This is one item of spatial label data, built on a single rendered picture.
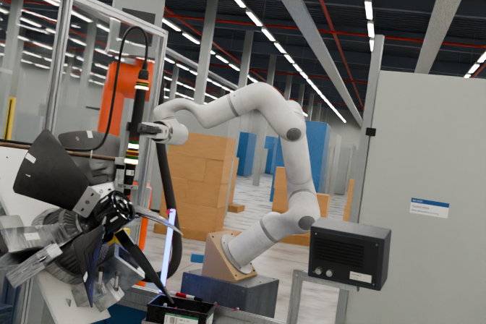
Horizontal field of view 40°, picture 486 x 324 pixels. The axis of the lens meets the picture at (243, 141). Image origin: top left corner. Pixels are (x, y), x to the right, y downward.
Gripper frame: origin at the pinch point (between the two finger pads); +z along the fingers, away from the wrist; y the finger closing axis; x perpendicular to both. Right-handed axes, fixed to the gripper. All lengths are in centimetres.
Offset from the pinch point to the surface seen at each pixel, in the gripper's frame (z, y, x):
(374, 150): -179, -44, 8
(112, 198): 13.7, -3.8, -23.7
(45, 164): 32.1, 9.6, -15.4
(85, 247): 36, -12, -36
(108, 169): 1.8, 7.1, -15.6
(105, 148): -2.3, 12.3, -8.7
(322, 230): -29, -62, -26
